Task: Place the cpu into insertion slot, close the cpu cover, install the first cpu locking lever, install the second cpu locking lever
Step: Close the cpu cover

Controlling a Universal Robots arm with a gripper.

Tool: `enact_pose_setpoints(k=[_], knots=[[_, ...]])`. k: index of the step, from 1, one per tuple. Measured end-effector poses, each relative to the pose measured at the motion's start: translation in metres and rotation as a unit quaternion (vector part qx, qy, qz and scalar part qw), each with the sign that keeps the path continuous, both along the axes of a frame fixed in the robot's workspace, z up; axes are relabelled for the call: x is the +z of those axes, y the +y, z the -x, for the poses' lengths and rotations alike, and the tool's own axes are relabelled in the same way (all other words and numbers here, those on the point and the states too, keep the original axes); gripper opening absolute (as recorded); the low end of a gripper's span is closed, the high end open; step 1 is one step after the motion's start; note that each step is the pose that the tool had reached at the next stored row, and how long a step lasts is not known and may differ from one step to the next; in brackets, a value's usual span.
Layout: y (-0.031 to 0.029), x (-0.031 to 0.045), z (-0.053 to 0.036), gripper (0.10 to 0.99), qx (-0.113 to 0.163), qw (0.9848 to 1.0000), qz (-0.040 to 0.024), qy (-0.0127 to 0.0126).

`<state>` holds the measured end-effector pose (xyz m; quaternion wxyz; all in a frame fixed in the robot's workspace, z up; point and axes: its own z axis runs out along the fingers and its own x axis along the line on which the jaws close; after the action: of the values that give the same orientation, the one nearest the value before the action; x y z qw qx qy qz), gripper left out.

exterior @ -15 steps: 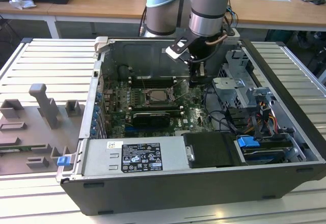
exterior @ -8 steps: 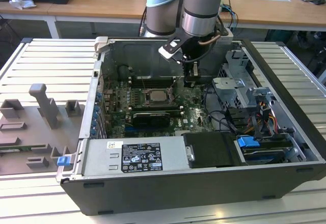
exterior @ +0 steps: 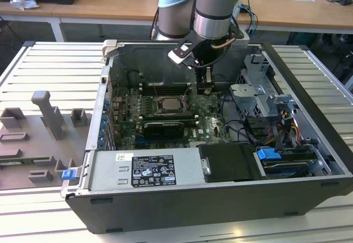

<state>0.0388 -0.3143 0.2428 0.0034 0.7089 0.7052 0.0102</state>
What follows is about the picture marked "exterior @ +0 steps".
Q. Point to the silver CPU green substrate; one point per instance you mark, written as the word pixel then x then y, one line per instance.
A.
pixel 171 104

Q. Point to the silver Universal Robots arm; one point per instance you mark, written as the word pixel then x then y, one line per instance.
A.
pixel 215 5

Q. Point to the black RAM slot white clips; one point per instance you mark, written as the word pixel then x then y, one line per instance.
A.
pixel 168 119
pixel 168 115
pixel 165 91
pixel 165 86

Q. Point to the CPU socket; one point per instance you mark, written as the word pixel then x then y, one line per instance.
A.
pixel 172 112

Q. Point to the pale blue teach pendant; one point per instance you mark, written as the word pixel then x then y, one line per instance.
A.
pixel 237 9

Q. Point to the silver metal drive cage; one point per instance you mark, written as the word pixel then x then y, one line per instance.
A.
pixel 248 102

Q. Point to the silver chipset heatsink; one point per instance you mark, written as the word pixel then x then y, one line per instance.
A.
pixel 216 122

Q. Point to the green motherboard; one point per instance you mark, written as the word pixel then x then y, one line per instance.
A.
pixel 212 132

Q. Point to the black graphics card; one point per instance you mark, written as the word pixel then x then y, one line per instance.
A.
pixel 165 129

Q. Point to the grey plastic case latch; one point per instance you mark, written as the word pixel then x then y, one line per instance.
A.
pixel 109 48

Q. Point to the black plastic shroud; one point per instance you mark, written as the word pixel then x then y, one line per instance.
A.
pixel 229 163

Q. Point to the hard disk in blue carrier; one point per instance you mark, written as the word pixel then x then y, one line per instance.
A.
pixel 267 153

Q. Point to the wooden desk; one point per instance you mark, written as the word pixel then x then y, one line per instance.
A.
pixel 82 8

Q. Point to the black computer mouse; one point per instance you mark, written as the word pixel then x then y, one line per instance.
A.
pixel 345 2

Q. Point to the silver power supply unit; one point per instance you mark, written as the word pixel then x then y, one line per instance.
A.
pixel 110 171

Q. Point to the black open PC case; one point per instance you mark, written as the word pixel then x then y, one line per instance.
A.
pixel 193 212

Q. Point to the blue plastic latch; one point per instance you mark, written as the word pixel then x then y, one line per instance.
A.
pixel 69 175

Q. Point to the crumpled white paper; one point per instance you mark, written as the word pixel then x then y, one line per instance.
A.
pixel 23 3

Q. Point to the grey parts rack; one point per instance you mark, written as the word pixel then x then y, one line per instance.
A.
pixel 33 143

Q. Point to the green RAM stick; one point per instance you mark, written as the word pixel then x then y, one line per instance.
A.
pixel 16 160

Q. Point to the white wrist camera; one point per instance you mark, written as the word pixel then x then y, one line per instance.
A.
pixel 176 56

